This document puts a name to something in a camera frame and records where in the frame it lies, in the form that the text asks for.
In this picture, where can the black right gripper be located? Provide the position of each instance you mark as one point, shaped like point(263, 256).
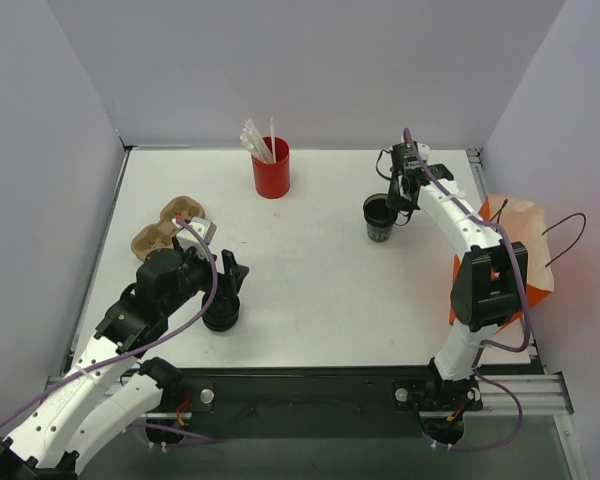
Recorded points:
point(395, 198)

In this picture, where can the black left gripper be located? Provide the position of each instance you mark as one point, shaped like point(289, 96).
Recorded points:
point(220, 273)

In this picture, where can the black paper coffee cup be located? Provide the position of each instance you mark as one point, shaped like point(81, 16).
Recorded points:
point(379, 218)

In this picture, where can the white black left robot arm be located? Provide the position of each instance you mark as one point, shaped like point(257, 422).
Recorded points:
point(111, 383)

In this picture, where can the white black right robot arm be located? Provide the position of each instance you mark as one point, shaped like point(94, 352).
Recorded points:
point(453, 366)

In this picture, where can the stack of black lids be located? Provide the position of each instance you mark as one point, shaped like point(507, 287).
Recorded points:
point(222, 314)

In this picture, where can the brown cardboard cup carrier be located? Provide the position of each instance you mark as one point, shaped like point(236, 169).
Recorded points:
point(159, 235)

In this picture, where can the red cylindrical straw holder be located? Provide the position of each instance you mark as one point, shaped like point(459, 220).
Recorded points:
point(273, 180)

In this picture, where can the white wrapped straw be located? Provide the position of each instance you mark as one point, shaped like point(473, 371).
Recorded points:
point(273, 140)

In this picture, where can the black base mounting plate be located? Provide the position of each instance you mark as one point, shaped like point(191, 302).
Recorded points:
point(374, 402)

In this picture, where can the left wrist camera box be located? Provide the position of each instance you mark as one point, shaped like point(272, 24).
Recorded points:
point(194, 233)

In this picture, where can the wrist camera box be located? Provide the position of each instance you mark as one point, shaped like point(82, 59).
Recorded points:
point(422, 149)
point(194, 233)

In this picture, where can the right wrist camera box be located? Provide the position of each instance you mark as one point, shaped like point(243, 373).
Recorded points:
point(422, 149)

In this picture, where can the aluminium frame rail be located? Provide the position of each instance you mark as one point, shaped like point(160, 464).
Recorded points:
point(538, 395)

